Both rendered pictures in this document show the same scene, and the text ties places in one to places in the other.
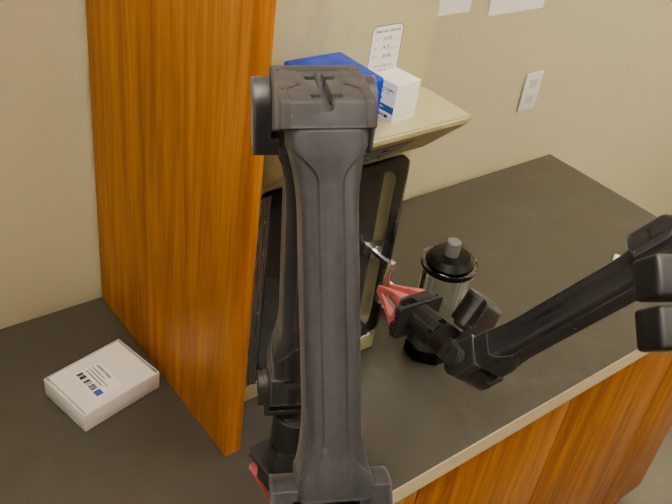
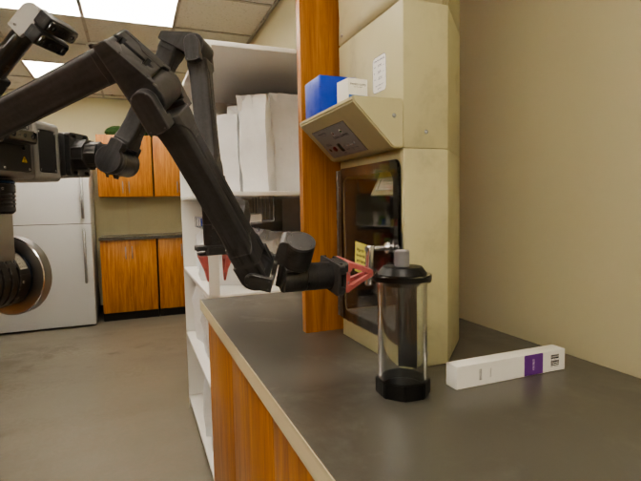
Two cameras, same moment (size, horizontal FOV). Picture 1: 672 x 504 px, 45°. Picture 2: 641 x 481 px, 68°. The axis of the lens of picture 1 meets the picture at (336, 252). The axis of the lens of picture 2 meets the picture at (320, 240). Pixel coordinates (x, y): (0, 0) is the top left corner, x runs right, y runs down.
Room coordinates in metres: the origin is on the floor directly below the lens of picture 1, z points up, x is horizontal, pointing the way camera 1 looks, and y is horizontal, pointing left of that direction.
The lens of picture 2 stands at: (1.43, -1.08, 1.30)
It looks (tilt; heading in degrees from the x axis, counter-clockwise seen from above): 4 degrees down; 111
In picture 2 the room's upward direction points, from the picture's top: 1 degrees counter-clockwise
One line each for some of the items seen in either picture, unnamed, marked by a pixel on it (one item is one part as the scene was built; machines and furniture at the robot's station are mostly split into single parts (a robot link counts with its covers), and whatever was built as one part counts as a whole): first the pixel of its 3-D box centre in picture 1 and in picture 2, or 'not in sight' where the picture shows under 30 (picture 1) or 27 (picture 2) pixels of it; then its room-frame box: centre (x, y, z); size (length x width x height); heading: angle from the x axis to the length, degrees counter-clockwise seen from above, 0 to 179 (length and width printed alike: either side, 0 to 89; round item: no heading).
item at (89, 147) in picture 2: not in sight; (88, 155); (0.34, -0.05, 1.45); 0.09 x 0.08 x 0.12; 103
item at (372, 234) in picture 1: (325, 272); (366, 248); (1.13, 0.01, 1.19); 0.30 x 0.01 x 0.40; 132
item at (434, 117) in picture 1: (366, 148); (345, 134); (1.09, -0.02, 1.46); 0.32 x 0.11 x 0.10; 132
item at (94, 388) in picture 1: (102, 383); not in sight; (1.01, 0.38, 0.96); 0.16 x 0.12 x 0.04; 144
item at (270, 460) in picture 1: (290, 455); (214, 238); (0.70, 0.02, 1.21); 0.10 x 0.07 x 0.07; 42
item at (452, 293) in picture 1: (438, 303); (402, 329); (1.26, -0.22, 1.06); 0.11 x 0.11 x 0.21
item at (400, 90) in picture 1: (394, 95); (352, 94); (1.12, -0.05, 1.54); 0.05 x 0.05 x 0.06; 48
